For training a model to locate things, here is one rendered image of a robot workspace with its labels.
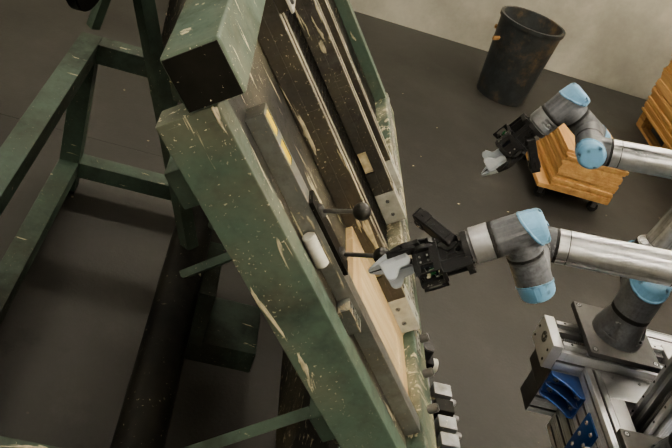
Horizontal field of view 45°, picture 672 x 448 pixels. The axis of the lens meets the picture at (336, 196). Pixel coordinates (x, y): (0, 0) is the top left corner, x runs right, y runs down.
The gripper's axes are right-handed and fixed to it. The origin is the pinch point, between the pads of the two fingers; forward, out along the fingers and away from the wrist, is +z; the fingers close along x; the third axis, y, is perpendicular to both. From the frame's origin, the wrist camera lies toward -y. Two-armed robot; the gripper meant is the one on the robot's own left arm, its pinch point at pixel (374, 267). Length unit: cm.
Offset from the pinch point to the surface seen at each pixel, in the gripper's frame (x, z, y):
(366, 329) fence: 20.4, 8.9, 2.1
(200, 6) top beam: -60, 8, -20
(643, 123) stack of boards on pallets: 441, -155, -346
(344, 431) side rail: 14.3, 15.4, 26.4
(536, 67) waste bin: 336, -80, -350
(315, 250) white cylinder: -6.2, 10.1, -4.0
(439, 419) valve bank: 79, 7, 3
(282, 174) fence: -21.4, 10.2, -13.2
